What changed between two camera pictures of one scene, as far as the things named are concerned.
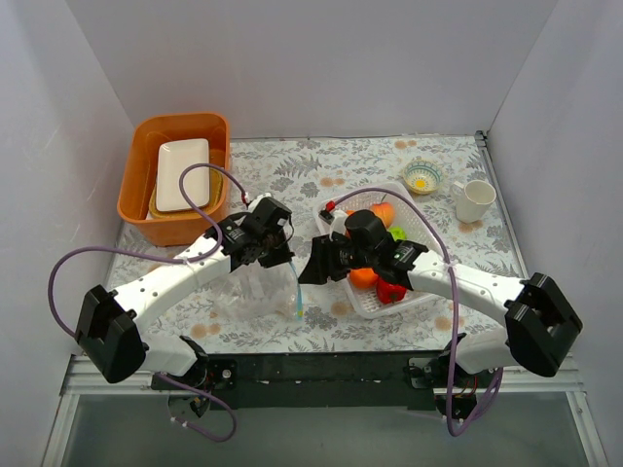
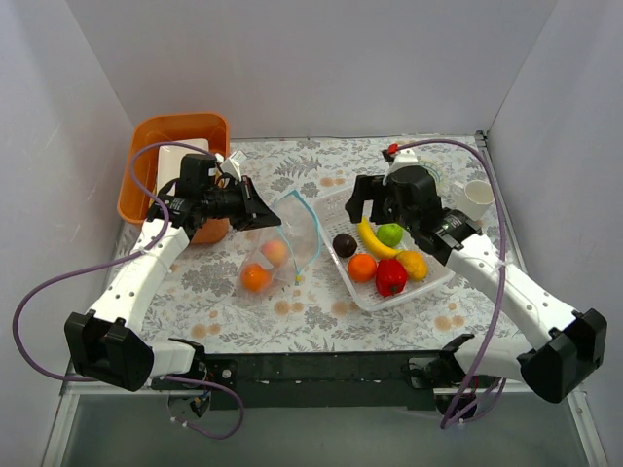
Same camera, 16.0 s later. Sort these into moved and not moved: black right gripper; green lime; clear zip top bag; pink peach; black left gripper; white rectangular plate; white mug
Moved: black right gripper; clear zip top bag; pink peach; black left gripper
Not moved: green lime; white mug; white rectangular plate
